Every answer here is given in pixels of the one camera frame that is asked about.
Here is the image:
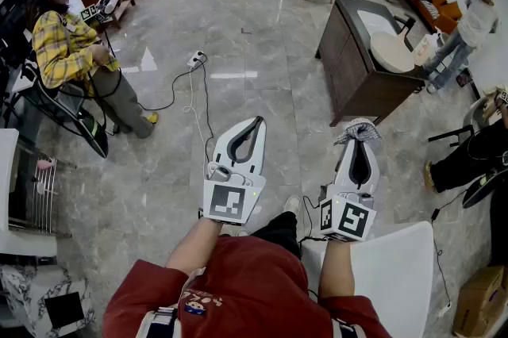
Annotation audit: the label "stainless steel rack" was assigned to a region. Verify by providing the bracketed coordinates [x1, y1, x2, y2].
[31, 157, 59, 232]

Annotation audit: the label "white power cable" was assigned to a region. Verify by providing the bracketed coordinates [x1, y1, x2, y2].
[182, 68, 210, 155]

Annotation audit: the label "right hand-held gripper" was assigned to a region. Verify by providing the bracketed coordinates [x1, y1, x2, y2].
[318, 140, 381, 243]

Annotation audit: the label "beige frying pan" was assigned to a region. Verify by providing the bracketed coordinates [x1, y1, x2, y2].
[369, 19, 417, 75]

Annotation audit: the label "white power strip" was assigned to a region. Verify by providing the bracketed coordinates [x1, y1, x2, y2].
[434, 300, 453, 320]
[187, 50, 207, 70]

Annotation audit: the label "grey scouring pad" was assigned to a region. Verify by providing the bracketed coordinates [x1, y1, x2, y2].
[334, 117, 382, 147]

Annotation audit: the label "person's left forearm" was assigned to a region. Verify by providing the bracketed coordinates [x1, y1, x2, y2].
[165, 217, 223, 276]

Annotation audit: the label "white sink basin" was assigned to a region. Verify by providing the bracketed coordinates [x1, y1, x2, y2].
[356, 10, 402, 38]

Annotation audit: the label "person's shoulder strap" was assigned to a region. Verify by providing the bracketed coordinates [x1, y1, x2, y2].
[137, 306, 179, 338]
[331, 318, 358, 338]

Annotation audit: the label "cardboard box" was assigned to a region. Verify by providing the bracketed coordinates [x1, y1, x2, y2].
[453, 266, 508, 337]

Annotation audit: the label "grey chair with black legs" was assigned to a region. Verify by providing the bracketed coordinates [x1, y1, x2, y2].
[428, 96, 491, 147]

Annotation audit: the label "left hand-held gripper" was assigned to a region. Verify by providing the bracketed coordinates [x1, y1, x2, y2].
[202, 116, 267, 227]

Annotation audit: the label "marble patterned counter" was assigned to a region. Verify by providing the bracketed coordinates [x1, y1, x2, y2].
[0, 264, 96, 338]

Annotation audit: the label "dark wooden sink cabinet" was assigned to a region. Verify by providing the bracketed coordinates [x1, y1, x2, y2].
[316, 0, 428, 127]

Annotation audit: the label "orange sofa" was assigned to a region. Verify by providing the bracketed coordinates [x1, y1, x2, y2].
[402, 0, 464, 34]

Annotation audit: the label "person's white shoe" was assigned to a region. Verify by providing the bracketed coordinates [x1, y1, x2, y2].
[283, 195, 302, 217]

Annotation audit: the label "black power cable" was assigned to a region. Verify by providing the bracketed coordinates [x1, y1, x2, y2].
[137, 52, 211, 175]
[430, 189, 468, 305]

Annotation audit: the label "person's black trousers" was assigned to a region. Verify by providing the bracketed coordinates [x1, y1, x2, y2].
[252, 211, 302, 260]

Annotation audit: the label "black green clothes iron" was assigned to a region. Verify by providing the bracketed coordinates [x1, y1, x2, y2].
[77, 109, 109, 159]
[462, 169, 508, 209]

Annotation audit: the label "person's right forearm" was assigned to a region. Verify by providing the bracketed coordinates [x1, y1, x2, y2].
[318, 239, 356, 300]

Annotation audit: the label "person's red shirt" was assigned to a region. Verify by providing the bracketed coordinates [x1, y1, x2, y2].
[102, 235, 392, 338]

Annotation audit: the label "white orange detergent bottle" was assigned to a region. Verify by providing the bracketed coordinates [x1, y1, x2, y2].
[412, 33, 448, 66]

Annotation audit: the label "person's left shoulder strap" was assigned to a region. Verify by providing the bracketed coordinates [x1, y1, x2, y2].
[137, 306, 179, 338]

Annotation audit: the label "person's right shoulder strap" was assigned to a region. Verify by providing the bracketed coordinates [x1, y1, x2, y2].
[331, 318, 358, 338]

